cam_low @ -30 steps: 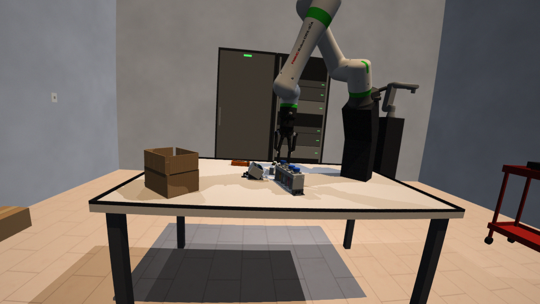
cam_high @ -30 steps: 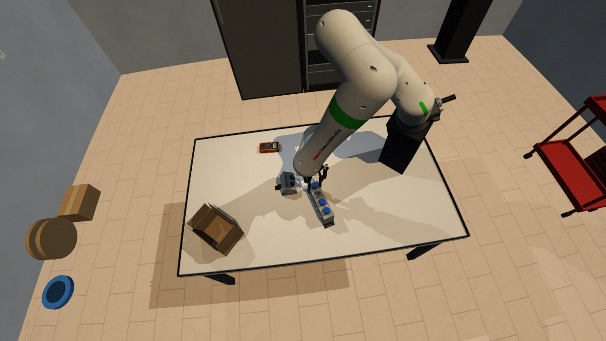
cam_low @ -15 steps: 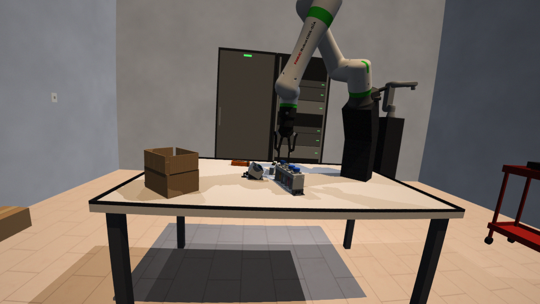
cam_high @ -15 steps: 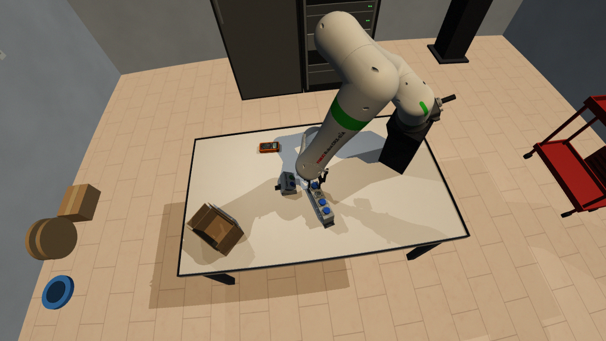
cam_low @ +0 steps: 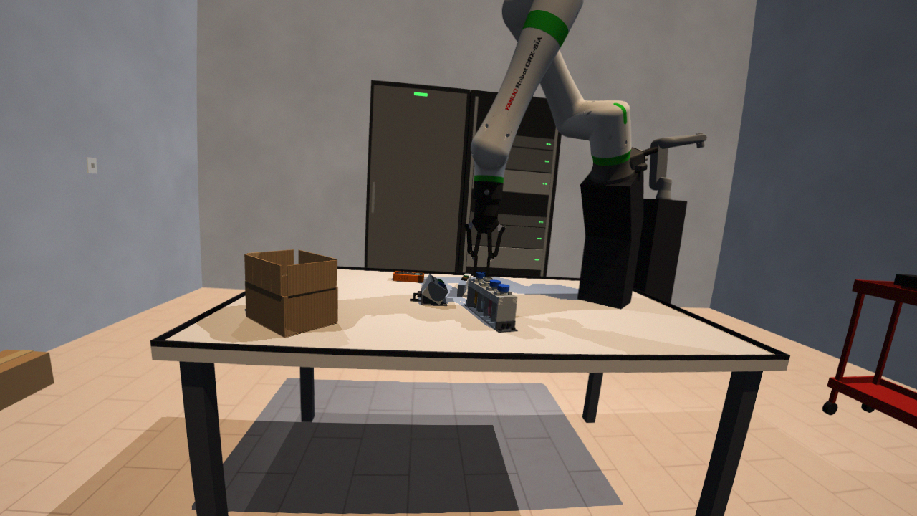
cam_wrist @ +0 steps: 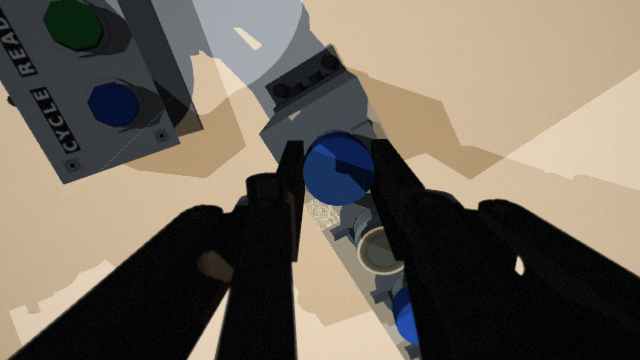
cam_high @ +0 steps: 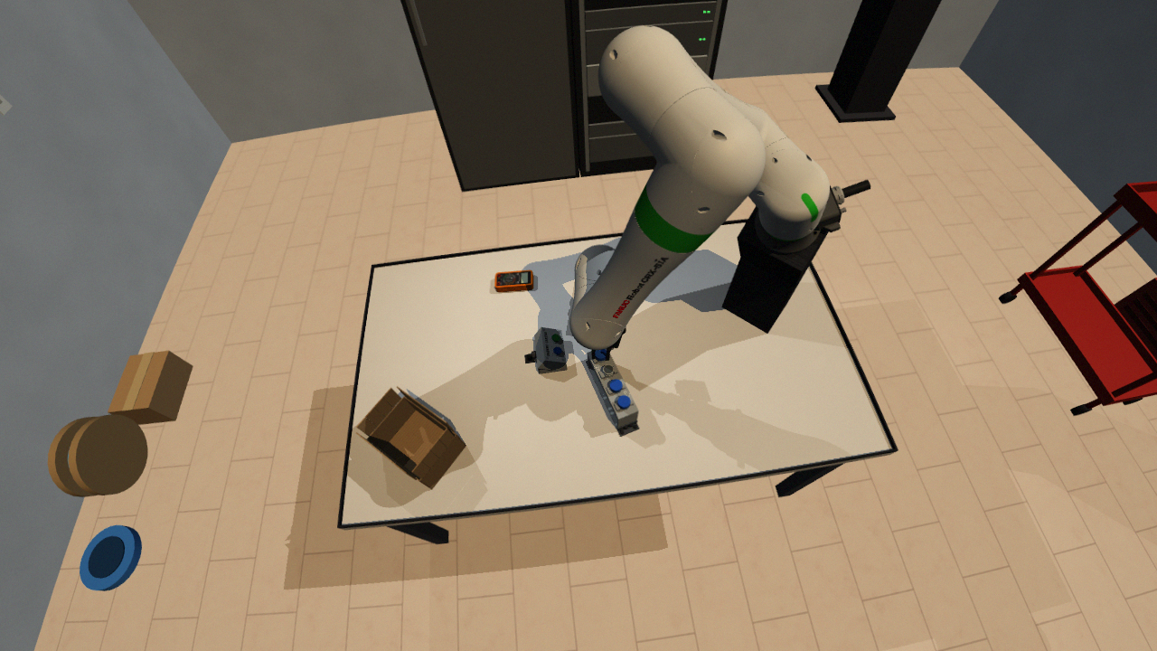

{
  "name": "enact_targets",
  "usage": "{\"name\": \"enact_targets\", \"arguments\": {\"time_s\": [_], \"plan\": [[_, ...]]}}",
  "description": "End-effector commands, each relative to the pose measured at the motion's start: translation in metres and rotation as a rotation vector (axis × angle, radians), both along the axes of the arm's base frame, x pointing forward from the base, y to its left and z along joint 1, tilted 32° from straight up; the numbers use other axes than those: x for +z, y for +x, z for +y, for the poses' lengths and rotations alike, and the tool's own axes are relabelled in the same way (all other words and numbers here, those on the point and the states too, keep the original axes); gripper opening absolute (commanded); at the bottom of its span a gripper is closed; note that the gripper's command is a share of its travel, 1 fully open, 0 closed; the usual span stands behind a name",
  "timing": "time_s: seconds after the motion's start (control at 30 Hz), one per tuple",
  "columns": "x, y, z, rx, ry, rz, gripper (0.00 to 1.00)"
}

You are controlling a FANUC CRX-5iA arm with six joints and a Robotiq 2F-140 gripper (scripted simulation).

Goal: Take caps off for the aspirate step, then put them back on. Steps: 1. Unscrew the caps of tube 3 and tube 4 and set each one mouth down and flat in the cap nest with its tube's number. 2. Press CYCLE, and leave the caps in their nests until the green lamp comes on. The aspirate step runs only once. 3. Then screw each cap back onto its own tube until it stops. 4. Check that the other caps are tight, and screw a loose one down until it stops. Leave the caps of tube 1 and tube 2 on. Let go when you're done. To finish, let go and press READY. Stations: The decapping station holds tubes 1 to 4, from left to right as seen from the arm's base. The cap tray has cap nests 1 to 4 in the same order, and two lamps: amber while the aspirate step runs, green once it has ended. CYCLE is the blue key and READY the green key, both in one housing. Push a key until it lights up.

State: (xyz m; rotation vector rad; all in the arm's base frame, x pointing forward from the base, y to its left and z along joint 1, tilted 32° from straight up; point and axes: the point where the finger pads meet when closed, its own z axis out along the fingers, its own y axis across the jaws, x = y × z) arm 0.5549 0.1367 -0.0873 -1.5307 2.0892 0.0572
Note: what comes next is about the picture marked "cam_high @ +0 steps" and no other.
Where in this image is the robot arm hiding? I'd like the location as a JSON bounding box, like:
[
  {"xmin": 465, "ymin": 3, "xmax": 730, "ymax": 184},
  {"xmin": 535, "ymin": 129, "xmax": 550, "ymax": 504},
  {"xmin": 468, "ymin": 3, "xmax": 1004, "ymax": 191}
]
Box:
[{"xmin": 569, "ymin": 25, "xmax": 870, "ymax": 350}]

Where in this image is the black table edge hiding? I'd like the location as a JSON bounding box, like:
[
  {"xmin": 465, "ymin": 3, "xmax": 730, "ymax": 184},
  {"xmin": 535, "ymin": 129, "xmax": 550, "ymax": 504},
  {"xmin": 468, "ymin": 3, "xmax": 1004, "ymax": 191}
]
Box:
[{"xmin": 337, "ymin": 232, "xmax": 898, "ymax": 528}]

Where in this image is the orange digital multimeter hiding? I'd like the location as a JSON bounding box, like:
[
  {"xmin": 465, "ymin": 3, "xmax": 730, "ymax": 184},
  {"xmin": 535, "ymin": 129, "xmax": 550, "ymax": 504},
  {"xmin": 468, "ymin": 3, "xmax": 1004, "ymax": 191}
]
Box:
[{"xmin": 494, "ymin": 271, "xmax": 533, "ymax": 293}]

